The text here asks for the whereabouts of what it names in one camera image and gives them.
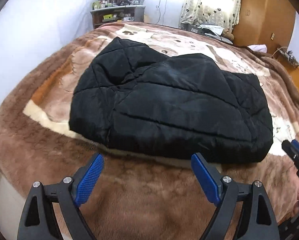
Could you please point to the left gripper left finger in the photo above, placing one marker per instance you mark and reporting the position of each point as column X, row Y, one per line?
column 38, row 219

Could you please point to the black puffer jacket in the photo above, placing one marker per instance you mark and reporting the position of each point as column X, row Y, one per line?
column 134, row 98

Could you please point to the white pillow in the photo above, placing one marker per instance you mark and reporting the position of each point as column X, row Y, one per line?
column 258, row 48

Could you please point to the orange wooden wardrobe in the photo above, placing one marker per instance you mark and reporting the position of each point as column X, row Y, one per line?
column 268, row 22

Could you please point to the brown plush teddy bear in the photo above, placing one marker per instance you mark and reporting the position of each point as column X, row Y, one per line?
column 227, row 34

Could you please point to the black box under curtain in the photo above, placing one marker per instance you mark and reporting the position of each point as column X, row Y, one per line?
column 193, row 29

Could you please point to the heart pattern cream curtain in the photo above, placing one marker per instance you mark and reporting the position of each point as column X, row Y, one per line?
column 224, row 13

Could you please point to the dark wooden shelf unit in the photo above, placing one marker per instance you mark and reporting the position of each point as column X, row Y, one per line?
column 112, row 14

